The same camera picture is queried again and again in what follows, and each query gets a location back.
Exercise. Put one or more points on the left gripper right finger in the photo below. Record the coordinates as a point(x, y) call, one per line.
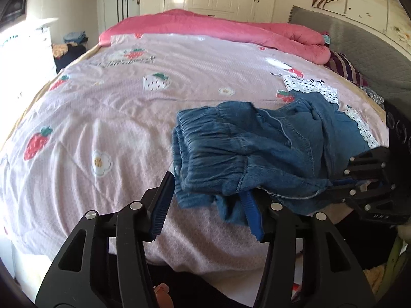
point(308, 263)

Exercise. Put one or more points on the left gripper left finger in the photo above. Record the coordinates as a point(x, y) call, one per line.
point(102, 263)

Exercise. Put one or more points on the blue denim pants lace trim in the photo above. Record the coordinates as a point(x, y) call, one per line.
point(294, 153)

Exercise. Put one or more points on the grey quilted headboard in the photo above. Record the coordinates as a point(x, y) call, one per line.
point(386, 70)

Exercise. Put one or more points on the pink strawberry print bedsheet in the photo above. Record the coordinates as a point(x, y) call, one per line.
point(101, 135)

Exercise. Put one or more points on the striped purple pillow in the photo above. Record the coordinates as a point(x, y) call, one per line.
point(339, 64)

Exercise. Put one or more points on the pink folded quilt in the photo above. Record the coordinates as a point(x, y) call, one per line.
point(293, 39)

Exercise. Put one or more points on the folded clothes stack far corner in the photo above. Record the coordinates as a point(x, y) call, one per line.
point(74, 45)

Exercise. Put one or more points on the floral wall painting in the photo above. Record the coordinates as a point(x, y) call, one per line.
point(385, 16)

